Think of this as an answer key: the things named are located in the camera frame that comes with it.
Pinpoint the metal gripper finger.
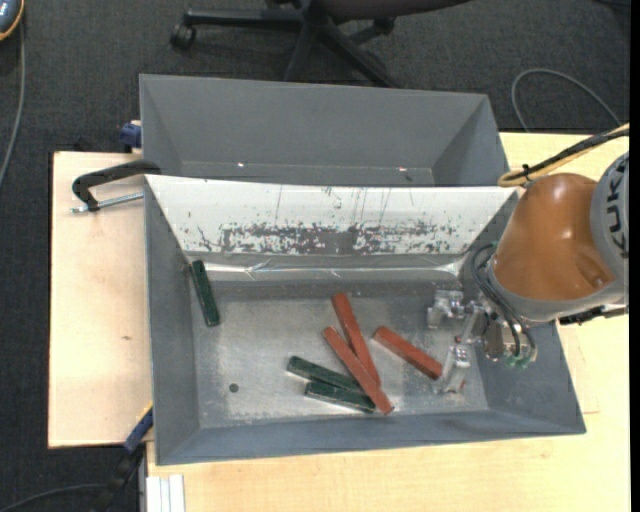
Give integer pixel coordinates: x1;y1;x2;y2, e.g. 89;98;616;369
426;289;468;330
438;345;473;395

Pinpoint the pale wood flat board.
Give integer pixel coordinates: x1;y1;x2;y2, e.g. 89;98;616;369
47;150;155;450

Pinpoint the dark green flat block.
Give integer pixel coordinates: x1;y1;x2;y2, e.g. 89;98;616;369
285;354;369;394
190;259;222;328
303;380;378;415

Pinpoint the grey metal bin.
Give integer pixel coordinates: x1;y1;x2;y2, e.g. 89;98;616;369
138;73;588;467

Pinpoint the red-brown flat block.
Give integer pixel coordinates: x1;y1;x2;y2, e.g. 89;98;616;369
330;291;383;388
321;325;396;417
371;325;444;382

